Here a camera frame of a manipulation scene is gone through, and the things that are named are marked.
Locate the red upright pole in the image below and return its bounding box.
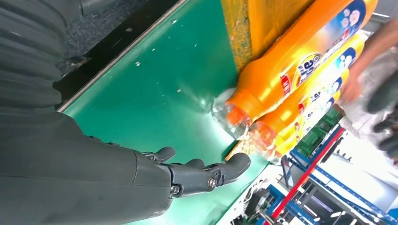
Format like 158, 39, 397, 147
263, 127, 346, 225

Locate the green plastic crate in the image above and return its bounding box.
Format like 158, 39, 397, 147
293, 107, 343, 158

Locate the blue metal rack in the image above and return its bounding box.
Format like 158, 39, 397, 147
255, 124, 398, 225

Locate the person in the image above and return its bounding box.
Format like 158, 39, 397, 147
338, 18, 398, 164

